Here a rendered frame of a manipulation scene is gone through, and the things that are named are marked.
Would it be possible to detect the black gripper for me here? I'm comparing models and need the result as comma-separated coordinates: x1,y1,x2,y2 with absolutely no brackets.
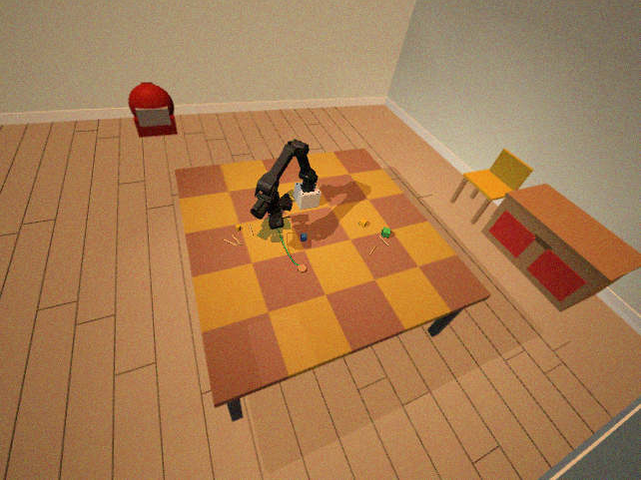
268,199,285,230

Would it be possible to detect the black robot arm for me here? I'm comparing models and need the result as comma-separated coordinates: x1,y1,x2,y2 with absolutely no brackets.
251,139,318,220

